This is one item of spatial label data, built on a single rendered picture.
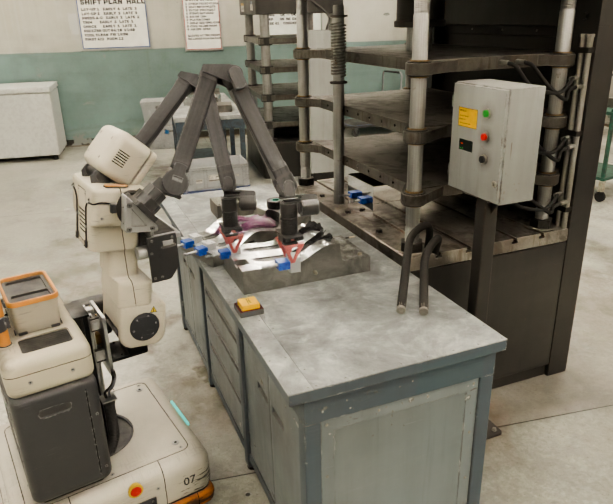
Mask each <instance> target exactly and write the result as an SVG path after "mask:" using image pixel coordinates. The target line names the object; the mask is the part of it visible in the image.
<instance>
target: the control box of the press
mask: <svg viewBox="0 0 613 504"><path fill-rule="evenodd" d="M545 91H546V86H541V85H533V84H526V83H518V82H510V81H503V80H495V79H478V80H465V81H457V83H455V87H454V94H453V98H452V106H453V118H452V133H451V148H450V163H448V174H449V179H448V185H449V186H452V187H454V188H457V189H459V190H462V192H464V193H465V194H468V195H471V196H473V197H476V198H477V200H476V212H475V223H474V235H473V247H472V259H471V271H470V283H469V295H468V306H467V312H469V313H470V314H472V315H473V316H475V317H476V318H478V319H479V320H481V321H482V322H483V323H485V324H486V321H487V311H488V301H489V291H490V281H491V270H492V260H493V250H494V240H495V230H496V220H497V209H498V205H506V204H512V203H518V202H524V201H530V200H532V199H533V191H534V183H535V175H536V166H537V158H538V150H539V141H540V133H541V125H542V116H543V108H544V100H545ZM501 434H502V431H501V430H500V429H499V428H498V427H497V426H496V425H495V424H494V423H492V422H491V421H490V420H489V419H488V428H487V438H486V440H487V439H491V438H494V437H497V436H500V435H501Z"/></svg>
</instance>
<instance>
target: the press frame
mask: <svg viewBox="0 0 613 504"><path fill-rule="evenodd" d="M560 6H561V0H445V13H444V19H445V20H446V26H444V27H433V31H432V43H435V44H451V45H468V46H485V47H502V48H519V49H535V50H552V51H555V44H556V36H557V28H558V20H559V12H560V10H561V8H560ZM575 10H576V13H575V20H574V28H573V36H572V43H571V51H572V52H574V53H575V54H576V57H575V64H574V65H573V66H572V67H570V68H568V74H567V81H566V84H567V83H568V81H569V77H571V76H576V75H577V76H578V77H579V78H578V80H574V81H573V83H572V84H571V85H570V86H569V87H572V86H575V85H578V84H584V88H581V89H577V90H576V89H575V90H572V91H571V92H570V95H569V99H568V100H567V101H564V104H563V111H564V112H567V124H566V127H564V128H562V129H560V134H559V142H558V145H559V143H560V142H561V137H564V136H567V135H568V136H570V139H569V140H566V142H565V143H564V145H563V146H562V147H565V146H567V145H570V144H575V145H576V147H575V148H573V149H570V150H565V151H563V152H562V155H561V159H560V161H559V162H556V165H555V167H556V168H559V174H560V176H559V183H558V184H557V185H555V186H553V187H552V195H551V201H552V200H553V198H554V196H553V194H554V193H556V192H559V191H561V192H562V193H563V194H562V195H561V196H559V197H558V199H557V201H556V202H555V203H554V204H556V203H558V202H560V201H563V200H567V201H568V203H567V204H565V205H562V206H558V207H556V208H555V209H554V212H553V214H550V215H549V217H552V222H553V223H555V226H558V227H559V226H561V228H562V229H566V228H568V236H567V240H566V241H565V242H566V247H565V254H564V260H563V267H562V274H561V281H560V288H559V295H558V302H557V309H556V315H555V322H554V329H553V336H552V343H551V350H550V357H549V363H548V364H547V365H545V370H544V374H545V375H546V376H549V375H553V374H556V373H560V372H563V371H565V370H566V364H567V358H568V352H569V345H570V339H571V333H572V326H573V320H574V314H575V307H576V301H577V295H578V289H579V282H580V276H581V270H582V263H583V257H584V251H585V244H586V238H587V232H588V225H589V219H590V213H591V206H592V200H593V194H594V187H595V181H596V175H597V168H598V162H599V156H600V149H601V143H602V137H603V131H604V124H605V118H606V112H607V105H608V99H609V93H610V86H611V80H612V74H613V0H577V2H576V8H575ZM521 70H522V72H523V73H524V75H525V76H526V78H527V79H528V81H529V82H530V83H531V84H533V85H541V86H545V85H544V83H543V82H542V81H541V80H540V78H539V77H538V75H537V74H536V73H535V71H534V70H533V69H532V68H531V67H521ZM478 79H495V80H503V81H510V82H518V83H524V81H523V80H522V78H521V77H520V75H519V74H518V72H517V71H516V69H515V68H507V69H492V70H477V71H462V72H447V73H440V74H433V75H432V76H429V77H428V78H427V88H432V89H438V90H444V91H449V92H454V87H455V83H457V81H465V80H478ZM562 147H561V148H562ZM561 148H560V149H561ZM554 204H553V205H554Z"/></svg>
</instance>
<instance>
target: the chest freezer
mask: <svg viewBox="0 0 613 504"><path fill-rule="evenodd" d="M57 86H58V84H57V81H48V82H26V83H4V84H0V159H9V158H23V157H38V156H52V155H53V157H54V160H57V159H59V158H58V155H60V154H61V152H62V151H63V150H64V148H65V146H66V145H67V142H66V136H65V130H64V124H63V119H62V113H61V107H60V101H59V95H58V89H57Z"/></svg>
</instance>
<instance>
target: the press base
mask: <svg viewBox="0 0 613 504"><path fill-rule="evenodd" d="M565 247H566V242H565V241H563V242H558V243H553V244H548V245H542V246H537V247H532V248H527V249H522V250H517V251H512V252H507V253H502V254H497V255H493V260H492V270H491V281H490V291H489V301H488V311H487V321H486V325H488V326H489V327H491V328H492V329H494V330H495V331H497V332H498V333H500V334H501V335H502V336H504V337H505V338H507V339H508V340H507V345H506V350H503V351H500V352H496V359H495V368H494V374H493V382H492V389H495V388H498V387H502V386H505V385H508V384H512V383H515V382H519V381H522V380H526V379H529V378H532V377H536V376H539V375H543V374H544V370H545V365H547V364H548V363H549V357H550V350H551V343H552V336H553V329H554V322H555V315H556V309H557V302H558V295H559V288H560V281H561V274H562V267H563V260H564V254H565ZM470 271H471V260H467V261H461V262H456V263H451V264H446V265H441V266H436V267H431V268H428V285H429V286H431V287H432V288H434V289H435V290H437V291H438V292H440V293H441V294H443V295H444V296H446V297H447V298H448V299H450V300H451V301H453V302H454V303H456V304H457V305H459V306H460V307H462V308H463V309H465V310H466V311H467V306H468V295H469V283H470Z"/></svg>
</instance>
